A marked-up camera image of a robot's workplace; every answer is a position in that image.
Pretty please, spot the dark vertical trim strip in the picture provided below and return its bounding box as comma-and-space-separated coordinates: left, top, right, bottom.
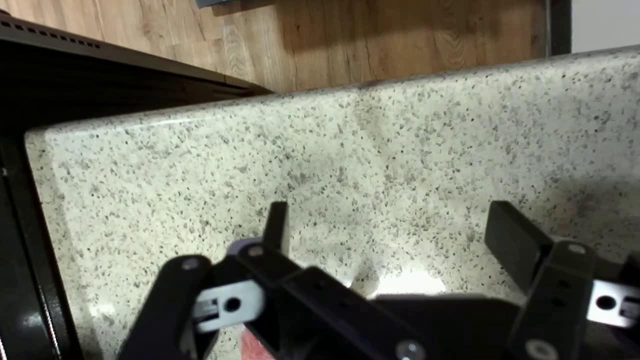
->
546, 0, 574, 55

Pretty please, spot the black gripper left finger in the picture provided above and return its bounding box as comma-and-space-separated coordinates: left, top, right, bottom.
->
117, 200, 302, 360

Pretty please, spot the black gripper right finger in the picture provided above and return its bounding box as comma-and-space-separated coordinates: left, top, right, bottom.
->
483, 197, 599, 360

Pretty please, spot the black electric stove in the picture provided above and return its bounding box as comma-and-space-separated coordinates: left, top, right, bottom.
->
0, 9, 271, 360

